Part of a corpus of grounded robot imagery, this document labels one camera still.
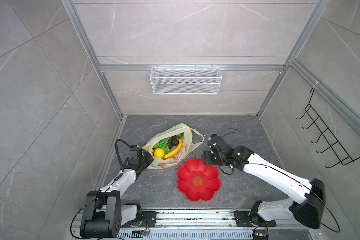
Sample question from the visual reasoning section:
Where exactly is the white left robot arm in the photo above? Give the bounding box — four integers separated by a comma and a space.
77, 146, 154, 240

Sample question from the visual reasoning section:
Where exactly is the cream printed plastic bag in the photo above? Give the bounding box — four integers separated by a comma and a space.
143, 123, 205, 170

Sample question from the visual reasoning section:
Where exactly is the black wire hook rack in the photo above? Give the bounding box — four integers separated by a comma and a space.
296, 88, 360, 169

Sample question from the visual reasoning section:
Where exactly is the yellow fake banana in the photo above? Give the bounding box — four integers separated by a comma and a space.
164, 139, 183, 159

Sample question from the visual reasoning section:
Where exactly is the aluminium frame rail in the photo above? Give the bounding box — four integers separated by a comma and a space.
62, 0, 123, 120

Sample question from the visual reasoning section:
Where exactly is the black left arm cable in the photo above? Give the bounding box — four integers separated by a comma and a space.
114, 138, 133, 173

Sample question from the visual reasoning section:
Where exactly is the dark red fake date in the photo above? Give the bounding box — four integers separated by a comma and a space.
167, 142, 173, 150

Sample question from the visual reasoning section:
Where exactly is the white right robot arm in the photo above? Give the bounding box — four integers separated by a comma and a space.
206, 134, 326, 229

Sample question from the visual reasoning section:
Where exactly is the yellow fake lemon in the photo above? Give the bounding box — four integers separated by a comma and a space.
154, 148, 166, 159

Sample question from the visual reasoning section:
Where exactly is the red flower-shaped plate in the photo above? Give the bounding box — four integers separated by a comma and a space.
177, 159, 221, 202

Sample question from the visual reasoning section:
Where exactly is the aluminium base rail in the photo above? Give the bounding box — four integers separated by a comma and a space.
116, 208, 326, 240

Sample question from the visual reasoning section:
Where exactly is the white wire mesh basket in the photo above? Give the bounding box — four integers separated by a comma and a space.
150, 67, 223, 95

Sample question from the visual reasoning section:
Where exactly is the green fake grape bunch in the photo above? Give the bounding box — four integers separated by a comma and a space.
153, 138, 171, 153

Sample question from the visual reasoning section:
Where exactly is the dark fake avocado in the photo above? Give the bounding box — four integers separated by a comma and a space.
171, 136, 179, 147

